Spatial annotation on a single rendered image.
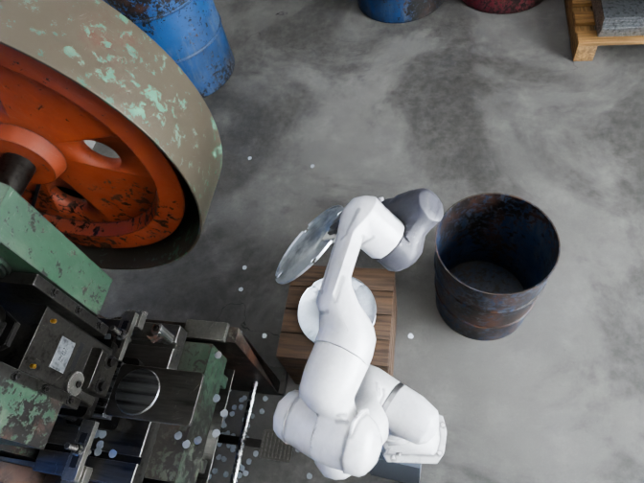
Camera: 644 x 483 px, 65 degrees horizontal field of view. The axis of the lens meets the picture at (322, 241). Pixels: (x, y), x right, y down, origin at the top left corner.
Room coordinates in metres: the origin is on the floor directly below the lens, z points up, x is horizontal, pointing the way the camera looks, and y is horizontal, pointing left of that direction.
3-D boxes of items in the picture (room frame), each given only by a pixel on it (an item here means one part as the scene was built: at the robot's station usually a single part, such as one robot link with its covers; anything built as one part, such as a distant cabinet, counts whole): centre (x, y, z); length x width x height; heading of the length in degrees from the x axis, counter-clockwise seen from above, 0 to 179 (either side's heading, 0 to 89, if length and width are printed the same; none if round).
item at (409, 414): (0.29, -0.07, 0.71); 0.18 x 0.11 x 0.25; 39
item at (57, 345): (0.57, 0.67, 1.04); 0.17 x 0.15 x 0.30; 67
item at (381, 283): (0.79, 0.02, 0.18); 0.40 x 0.38 x 0.35; 68
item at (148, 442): (0.58, 0.71, 0.68); 0.45 x 0.30 x 0.06; 157
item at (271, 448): (0.53, 0.58, 0.14); 0.59 x 0.10 x 0.05; 67
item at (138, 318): (0.74, 0.64, 0.76); 0.17 x 0.06 x 0.10; 157
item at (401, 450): (0.30, -0.08, 0.52); 0.22 x 0.19 x 0.14; 63
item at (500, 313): (0.82, -0.59, 0.24); 0.42 x 0.42 x 0.48
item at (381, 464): (0.32, -0.05, 0.23); 0.18 x 0.18 x 0.45; 63
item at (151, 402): (0.52, 0.55, 0.72); 0.25 x 0.14 x 0.14; 67
